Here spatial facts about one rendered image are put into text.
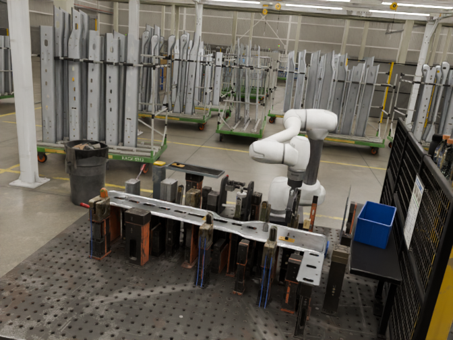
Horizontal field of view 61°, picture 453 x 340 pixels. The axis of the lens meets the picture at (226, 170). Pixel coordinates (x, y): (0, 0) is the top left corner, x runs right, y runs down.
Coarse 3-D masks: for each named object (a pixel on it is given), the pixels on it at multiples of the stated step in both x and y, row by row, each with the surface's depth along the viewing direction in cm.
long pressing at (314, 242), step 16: (112, 192) 243; (128, 208) 224; (144, 208) 224; (160, 208) 226; (176, 208) 228; (192, 208) 230; (224, 224) 213; (240, 224) 216; (256, 224) 217; (272, 224) 218; (256, 240) 200; (304, 240) 203; (320, 240) 204
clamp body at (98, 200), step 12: (96, 204) 212; (108, 204) 220; (96, 216) 214; (108, 216) 223; (96, 228) 218; (108, 228) 225; (96, 240) 220; (108, 240) 227; (96, 252) 222; (108, 252) 229
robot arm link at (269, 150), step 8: (288, 120) 227; (296, 120) 225; (288, 128) 221; (296, 128) 216; (272, 136) 202; (280, 136) 205; (288, 136) 209; (256, 144) 186; (264, 144) 185; (272, 144) 185; (280, 144) 186; (256, 152) 185; (264, 152) 184; (272, 152) 184; (280, 152) 184; (256, 160) 188; (264, 160) 186; (272, 160) 185; (280, 160) 185
